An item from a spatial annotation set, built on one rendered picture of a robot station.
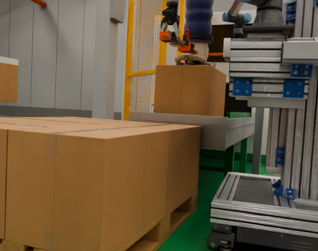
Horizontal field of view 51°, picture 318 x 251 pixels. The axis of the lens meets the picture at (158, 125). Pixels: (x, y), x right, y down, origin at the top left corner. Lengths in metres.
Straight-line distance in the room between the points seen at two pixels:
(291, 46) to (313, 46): 0.08
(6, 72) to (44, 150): 2.19
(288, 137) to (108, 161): 1.04
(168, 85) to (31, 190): 1.41
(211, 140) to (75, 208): 1.27
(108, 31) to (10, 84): 1.03
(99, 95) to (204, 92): 1.33
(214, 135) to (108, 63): 1.50
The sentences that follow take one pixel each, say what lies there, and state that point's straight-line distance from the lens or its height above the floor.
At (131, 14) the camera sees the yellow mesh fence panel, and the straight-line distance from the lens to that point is 3.92.
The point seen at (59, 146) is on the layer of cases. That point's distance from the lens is 1.14.
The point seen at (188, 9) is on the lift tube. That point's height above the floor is 1.40.
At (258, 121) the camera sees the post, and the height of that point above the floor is 0.58.
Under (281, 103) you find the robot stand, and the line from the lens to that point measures 1.75.
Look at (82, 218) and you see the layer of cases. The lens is 1.13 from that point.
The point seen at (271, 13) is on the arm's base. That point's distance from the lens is 1.68.
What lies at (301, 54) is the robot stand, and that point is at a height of 0.90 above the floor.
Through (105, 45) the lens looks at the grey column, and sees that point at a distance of 3.34.
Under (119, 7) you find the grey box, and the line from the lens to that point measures 3.44.
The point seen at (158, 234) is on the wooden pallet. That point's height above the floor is 0.06.
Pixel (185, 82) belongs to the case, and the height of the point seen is 0.83.
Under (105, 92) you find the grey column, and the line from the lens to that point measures 3.29.
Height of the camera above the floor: 0.65
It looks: 3 degrees down
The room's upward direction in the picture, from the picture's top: 3 degrees clockwise
